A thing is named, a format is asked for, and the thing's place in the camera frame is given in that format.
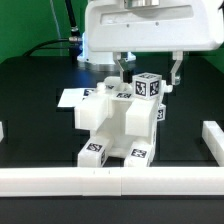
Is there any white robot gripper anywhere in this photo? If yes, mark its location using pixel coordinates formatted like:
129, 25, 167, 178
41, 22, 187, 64
85, 0, 224, 84

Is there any small white tagged cube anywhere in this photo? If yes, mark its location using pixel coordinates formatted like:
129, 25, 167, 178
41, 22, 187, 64
157, 104, 166, 121
133, 72, 162, 100

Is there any white chair seat part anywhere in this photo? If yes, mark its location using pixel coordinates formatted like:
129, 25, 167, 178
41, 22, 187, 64
101, 93, 158, 158

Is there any white chair back frame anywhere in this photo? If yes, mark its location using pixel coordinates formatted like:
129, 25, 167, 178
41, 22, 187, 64
75, 73, 173, 138

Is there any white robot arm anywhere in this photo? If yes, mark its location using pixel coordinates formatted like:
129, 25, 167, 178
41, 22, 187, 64
78, 0, 224, 85

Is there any black cable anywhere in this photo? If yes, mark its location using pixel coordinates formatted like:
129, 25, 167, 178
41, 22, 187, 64
21, 0, 83, 58

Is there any white marker base plate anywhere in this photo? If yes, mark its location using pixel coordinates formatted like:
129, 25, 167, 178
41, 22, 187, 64
57, 88, 94, 108

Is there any white right obstacle wall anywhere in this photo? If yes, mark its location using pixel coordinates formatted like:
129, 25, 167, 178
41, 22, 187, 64
202, 121, 224, 167

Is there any white obstacle wall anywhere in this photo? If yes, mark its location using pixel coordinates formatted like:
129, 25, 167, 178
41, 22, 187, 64
0, 121, 4, 142
0, 167, 224, 197
202, 121, 224, 167

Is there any white front obstacle wall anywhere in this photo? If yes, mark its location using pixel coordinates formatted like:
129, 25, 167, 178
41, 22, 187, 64
0, 167, 224, 197

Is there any white left obstacle wall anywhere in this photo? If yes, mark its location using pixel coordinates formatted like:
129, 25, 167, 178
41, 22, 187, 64
0, 121, 4, 142

